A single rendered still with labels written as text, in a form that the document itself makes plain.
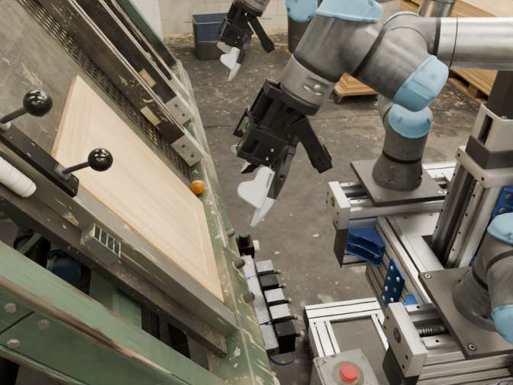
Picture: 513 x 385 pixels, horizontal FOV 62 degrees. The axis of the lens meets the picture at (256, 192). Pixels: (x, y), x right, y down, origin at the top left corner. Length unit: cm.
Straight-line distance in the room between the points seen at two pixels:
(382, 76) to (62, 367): 59
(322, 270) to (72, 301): 197
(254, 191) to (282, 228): 208
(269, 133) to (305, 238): 206
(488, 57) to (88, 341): 70
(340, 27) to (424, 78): 13
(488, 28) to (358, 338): 149
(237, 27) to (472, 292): 89
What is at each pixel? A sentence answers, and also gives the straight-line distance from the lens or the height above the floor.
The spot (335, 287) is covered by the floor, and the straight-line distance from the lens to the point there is 241.
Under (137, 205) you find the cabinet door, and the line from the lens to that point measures 104.
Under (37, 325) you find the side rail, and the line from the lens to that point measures 64.
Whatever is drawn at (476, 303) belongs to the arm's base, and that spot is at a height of 108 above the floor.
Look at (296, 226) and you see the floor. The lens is 274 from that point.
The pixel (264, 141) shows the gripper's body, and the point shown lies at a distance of 63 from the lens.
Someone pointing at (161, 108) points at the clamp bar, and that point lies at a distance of 156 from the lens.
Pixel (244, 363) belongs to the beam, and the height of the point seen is 90.
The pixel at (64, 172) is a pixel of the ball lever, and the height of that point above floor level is 140.
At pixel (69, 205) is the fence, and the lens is 81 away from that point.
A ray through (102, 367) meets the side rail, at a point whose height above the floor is 122.
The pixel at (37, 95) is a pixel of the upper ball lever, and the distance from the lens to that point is 67.
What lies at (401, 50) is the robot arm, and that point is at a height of 162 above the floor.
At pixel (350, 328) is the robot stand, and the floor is 21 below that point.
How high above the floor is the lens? 180
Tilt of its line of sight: 37 degrees down
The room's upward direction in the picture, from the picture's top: straight up
